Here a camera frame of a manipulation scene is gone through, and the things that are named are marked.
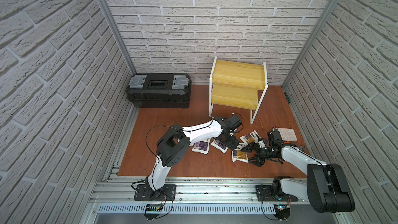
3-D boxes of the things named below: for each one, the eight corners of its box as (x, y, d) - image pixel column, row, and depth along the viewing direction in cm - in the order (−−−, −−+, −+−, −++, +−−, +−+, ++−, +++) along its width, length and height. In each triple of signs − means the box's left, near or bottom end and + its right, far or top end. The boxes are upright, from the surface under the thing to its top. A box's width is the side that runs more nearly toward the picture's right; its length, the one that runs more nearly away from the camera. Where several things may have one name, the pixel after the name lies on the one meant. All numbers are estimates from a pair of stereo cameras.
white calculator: (277, 141, 94) (278, 139, 92) (273, 129, 99) (274, 127, 97) (296, 141, 94) (297, 139, 92) (291, 129, 99) (292, 127, 98)
